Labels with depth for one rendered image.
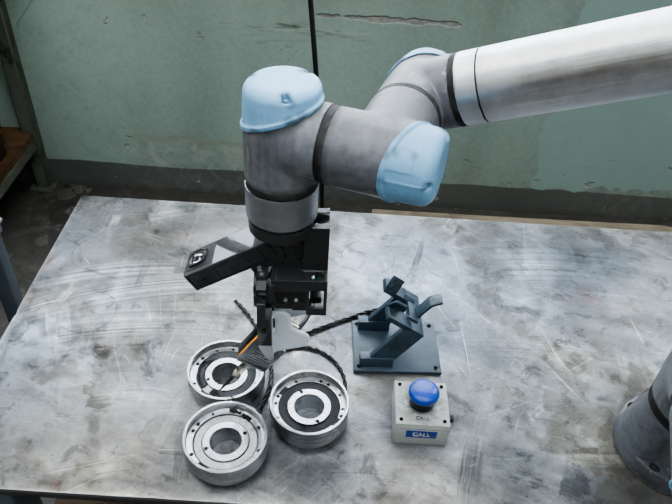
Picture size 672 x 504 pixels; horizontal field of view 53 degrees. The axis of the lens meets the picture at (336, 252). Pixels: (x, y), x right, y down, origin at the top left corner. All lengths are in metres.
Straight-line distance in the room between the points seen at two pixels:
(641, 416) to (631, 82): 0.47
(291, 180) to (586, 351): 0.62
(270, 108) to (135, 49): 1.89
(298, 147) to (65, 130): 2.16
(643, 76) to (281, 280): 0.40
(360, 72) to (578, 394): 1.59
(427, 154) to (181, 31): 1.88
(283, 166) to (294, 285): 0.15
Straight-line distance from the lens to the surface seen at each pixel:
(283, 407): 0.91
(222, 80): 2.45
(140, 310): 1.09
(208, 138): 2.57
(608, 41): 0.66
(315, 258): 0.72
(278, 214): 0.66
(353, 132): 0.60
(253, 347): 0.83
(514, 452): 0.95
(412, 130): 0.60
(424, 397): 0.88
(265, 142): 0.62
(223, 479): 0.86
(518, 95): 0.67
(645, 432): 0.96
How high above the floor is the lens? 1.56
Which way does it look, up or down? 40 degrees down
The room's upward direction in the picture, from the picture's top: 4 degrees clockwise
